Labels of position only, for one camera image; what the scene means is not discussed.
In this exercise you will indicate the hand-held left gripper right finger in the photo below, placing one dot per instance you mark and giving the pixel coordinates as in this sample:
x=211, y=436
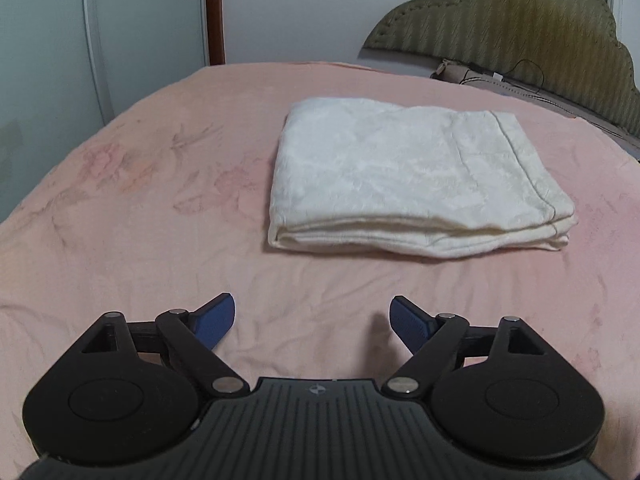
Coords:
x=407, y=320

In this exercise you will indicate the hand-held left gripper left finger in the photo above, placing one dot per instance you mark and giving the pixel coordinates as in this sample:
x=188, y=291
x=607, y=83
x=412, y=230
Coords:
x=217, y=317

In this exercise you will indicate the white towel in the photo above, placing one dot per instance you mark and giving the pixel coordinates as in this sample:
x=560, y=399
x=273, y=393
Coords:
x=400, y=170

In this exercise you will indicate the pink floral blanket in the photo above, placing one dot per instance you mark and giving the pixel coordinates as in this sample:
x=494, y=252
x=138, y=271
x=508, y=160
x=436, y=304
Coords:
x=150, y=235

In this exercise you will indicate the olive quilted headboard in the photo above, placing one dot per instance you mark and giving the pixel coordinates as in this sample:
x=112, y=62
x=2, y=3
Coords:
x=525, y=20

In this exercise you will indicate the pale blue door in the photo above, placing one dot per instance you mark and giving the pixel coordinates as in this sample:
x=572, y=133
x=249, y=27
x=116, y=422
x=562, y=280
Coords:
x=50, y=35

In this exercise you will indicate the brown wooden door frame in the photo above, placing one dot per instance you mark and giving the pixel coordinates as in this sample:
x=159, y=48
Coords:
x=214, y=10

